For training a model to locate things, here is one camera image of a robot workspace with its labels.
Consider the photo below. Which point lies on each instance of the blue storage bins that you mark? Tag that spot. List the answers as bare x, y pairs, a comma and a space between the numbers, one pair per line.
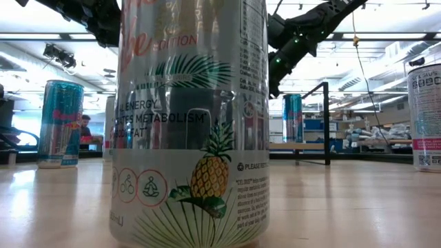
313, 124

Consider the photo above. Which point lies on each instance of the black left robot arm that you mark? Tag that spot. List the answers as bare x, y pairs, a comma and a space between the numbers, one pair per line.
86, 13

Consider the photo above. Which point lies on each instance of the white Celsius can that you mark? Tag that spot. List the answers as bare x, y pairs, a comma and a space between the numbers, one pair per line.
427, 120

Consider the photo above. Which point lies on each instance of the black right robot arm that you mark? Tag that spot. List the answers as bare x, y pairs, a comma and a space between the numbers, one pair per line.
320, 20

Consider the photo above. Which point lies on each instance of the black ceiling-mounted camera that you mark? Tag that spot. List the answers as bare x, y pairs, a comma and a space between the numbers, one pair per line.
417, 62

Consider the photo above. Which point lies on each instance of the black ceiling spotlight cluster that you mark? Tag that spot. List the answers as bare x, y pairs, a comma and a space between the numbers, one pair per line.
60, 56

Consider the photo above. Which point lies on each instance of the grey plastic bags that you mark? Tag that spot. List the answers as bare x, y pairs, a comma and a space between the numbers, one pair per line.
396, 131

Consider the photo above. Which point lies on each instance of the black aluminium table frame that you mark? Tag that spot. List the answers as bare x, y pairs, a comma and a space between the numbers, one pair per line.
361, 157

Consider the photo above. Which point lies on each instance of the person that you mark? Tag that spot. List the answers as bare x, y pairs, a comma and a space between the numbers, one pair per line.
85, 131

